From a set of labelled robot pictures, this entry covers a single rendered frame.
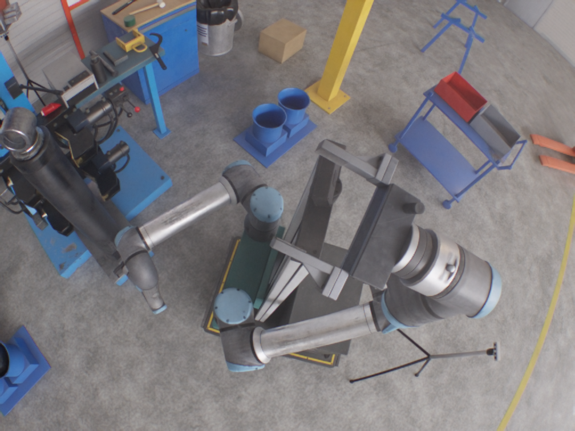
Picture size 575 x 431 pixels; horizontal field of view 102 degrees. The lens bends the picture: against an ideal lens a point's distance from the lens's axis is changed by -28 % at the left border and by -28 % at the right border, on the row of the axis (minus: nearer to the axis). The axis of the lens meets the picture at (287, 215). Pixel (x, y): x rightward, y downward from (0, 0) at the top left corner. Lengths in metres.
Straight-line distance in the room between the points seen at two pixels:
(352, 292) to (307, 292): 0.24
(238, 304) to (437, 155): 2.63
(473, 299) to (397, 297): 0.15
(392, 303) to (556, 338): 3.76
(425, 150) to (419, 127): 0.30
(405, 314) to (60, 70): 2.23
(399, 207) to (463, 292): 0.16
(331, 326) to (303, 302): 0.53
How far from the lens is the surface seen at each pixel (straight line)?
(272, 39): 3.81
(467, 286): 0.48
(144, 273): 1.39
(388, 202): 0.41
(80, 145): 2.03
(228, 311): 1.27
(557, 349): 4.28
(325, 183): 0.70
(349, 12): 2.96
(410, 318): 0.58
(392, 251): 0.42
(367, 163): 0.42
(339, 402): 2.60
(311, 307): 1.67
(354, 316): 1.14
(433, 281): 0.45
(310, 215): 0.75
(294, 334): 1.20
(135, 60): 2.33
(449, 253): 0.45
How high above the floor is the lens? 2.45
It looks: 64 degrees down
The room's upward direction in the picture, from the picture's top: 21 degrees clockwise
